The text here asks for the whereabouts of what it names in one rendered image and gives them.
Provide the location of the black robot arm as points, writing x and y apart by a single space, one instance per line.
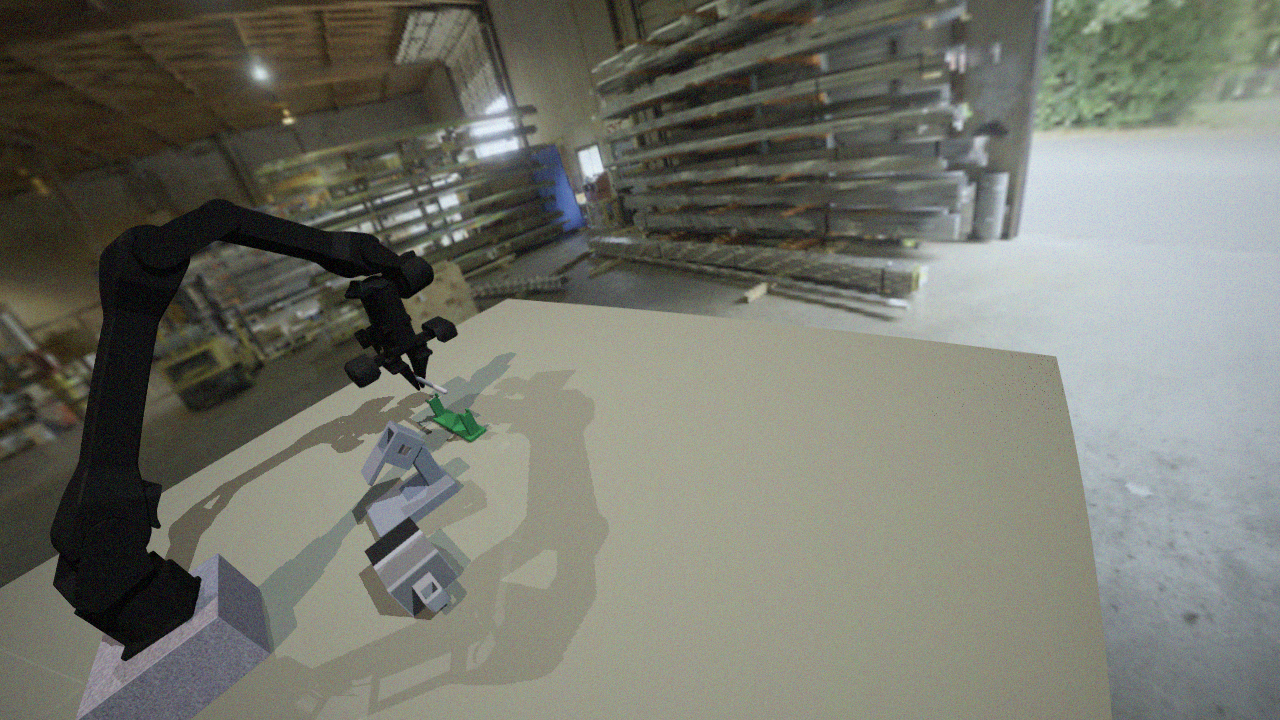
103 523

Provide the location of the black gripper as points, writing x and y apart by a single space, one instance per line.
397 337

